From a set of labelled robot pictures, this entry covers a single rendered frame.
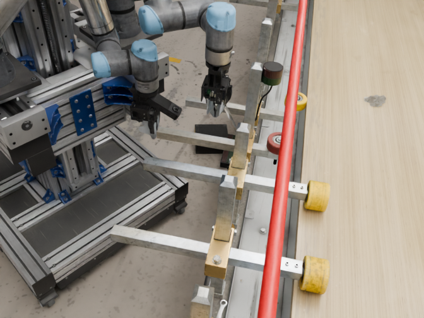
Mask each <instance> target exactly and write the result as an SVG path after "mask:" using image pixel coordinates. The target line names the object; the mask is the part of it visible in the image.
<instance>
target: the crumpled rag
mask: <svg viewBox="0 0 424 318"><path fill-rule="evenodd" d="M364 101H365V102H368V103H370V106H374V107H378V106H382V104H383V103H385V101H386V97H385V96H384V95H382V96H379V95H374V96H369V97H364Z"/></svg>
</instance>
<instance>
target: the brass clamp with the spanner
mask: <svg viewBox="0 0 424 318"><path fill-rule="evenodd" d="M256 137H257V134H256V132H255V130H254V131H253V135H252V139H251V138H249V144H248V149H247V158H248V159H249V162H250V158H251V153H252V147H253V143H254V138H256Z"/></svg>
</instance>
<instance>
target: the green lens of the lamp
mask: <svg viewBox="0 0 424 318"><path fill-rule="evenodd" d="M281 78H282V77H280V78H278V79H269V78H266V77H265V76H264V75H263V73H262V77H261V81H262V82H263V83H264V84H265V85H269V86H276V85H279V84H280V83H281Z"/></svg>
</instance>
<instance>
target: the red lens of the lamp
mask: <svg viewBox="0 0 424 318"><path fill-rule="evenodd" d="M264 65H265V63H264ZM264 65H263V69H262V73H263V75H264V76H265V77H267V78H271V79H277V78H280V77H282V74H283V69H282V70H281V71H278V72H271V71H268V70H267V69H265V68H264ZM282 66H283V65H282Z"/></svg>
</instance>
